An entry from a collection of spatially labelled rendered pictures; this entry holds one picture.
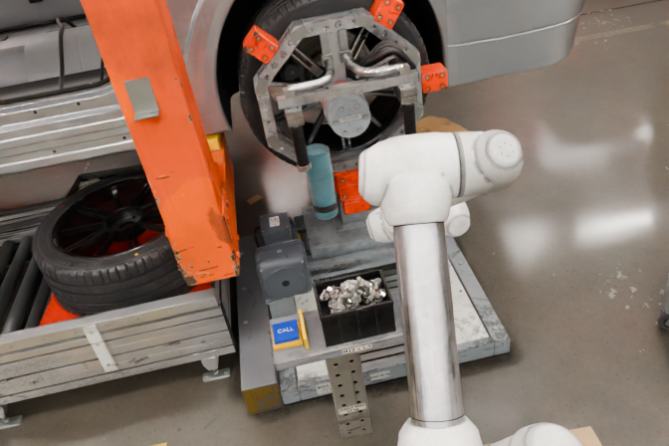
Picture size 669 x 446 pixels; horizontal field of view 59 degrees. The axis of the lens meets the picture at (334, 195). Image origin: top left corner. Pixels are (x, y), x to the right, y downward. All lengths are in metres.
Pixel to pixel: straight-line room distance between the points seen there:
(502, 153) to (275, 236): 1.19
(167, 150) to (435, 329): 0.83
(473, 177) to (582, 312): 1.31
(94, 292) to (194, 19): 0.96
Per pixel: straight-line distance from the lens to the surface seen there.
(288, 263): 2.02
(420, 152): 1.12
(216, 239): 1.73
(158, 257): 2.07
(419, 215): 1.11
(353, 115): 1.82
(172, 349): 2.15
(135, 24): 1.46
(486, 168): 1.13
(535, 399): 2.10
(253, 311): 2.27
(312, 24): 1.85
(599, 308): 2.41
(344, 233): 2.37
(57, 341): 2.18
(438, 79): 2.02
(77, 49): 2.93
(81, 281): 2.14
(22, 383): 2.32
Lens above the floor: 1.68
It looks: 34 degrees down
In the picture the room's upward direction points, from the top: 9 degrees counter-clockwise
